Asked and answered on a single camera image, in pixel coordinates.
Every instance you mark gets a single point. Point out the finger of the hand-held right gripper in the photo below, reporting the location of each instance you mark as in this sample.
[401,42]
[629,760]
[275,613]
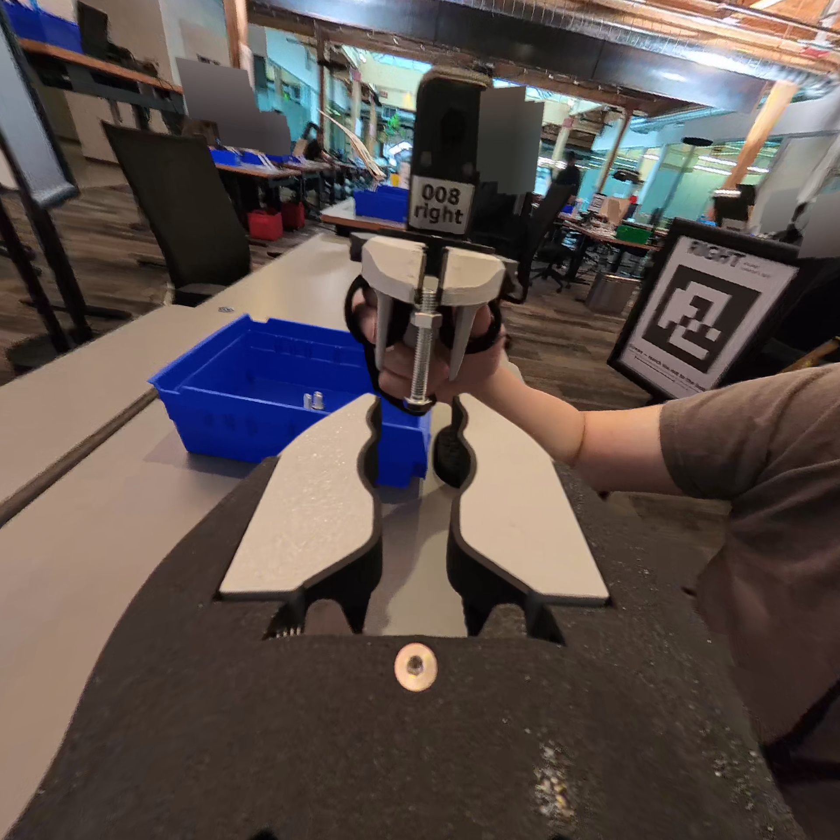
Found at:
[472,275]
[394,269]

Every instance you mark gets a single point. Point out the wooden desk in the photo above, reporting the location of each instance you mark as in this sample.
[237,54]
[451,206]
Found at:
[111,69]

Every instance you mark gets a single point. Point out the person's right hand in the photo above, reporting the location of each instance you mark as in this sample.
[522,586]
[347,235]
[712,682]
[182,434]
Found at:
[482,374]

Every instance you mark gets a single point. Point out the black display stand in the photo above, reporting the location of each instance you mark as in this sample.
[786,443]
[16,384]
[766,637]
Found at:
[33,144]

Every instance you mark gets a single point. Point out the row of blue bins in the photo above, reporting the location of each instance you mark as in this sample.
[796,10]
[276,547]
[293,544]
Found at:
[46,26]

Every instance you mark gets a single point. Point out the blue plastic bin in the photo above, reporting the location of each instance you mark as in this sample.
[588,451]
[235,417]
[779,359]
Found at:
[262,367]

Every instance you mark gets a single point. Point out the steel hex nut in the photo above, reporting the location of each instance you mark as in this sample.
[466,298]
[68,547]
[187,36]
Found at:
[426,321]

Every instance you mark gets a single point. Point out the green box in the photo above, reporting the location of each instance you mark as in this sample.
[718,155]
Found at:
[640,234]

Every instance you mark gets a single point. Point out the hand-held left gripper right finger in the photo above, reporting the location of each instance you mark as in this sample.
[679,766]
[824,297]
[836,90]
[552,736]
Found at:
[525,525]

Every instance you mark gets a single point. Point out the small blue bin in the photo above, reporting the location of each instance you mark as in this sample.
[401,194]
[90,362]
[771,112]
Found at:
[380,205]

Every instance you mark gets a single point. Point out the metal trash can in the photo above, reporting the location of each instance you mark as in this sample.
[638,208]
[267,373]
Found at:
[613,294]

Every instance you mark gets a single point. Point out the red box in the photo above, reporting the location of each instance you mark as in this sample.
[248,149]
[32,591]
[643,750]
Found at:
[294,215]
[266,224]

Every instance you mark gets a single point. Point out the black mesh chair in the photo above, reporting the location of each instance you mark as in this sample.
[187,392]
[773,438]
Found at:
[548,223]

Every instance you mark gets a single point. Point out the long steel bolt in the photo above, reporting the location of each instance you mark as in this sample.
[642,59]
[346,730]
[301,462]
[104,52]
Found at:
[424,361]

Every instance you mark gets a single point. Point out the framed tag sign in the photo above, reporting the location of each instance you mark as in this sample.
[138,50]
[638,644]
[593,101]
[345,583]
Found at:
[709,308]

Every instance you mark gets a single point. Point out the black office chair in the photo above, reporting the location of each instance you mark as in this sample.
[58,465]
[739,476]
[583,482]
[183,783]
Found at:
[184,210]

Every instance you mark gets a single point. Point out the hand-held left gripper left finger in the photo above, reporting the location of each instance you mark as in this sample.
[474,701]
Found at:
[308,499]

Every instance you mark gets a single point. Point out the person's right forearm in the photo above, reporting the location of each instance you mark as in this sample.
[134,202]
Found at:
[590,433]

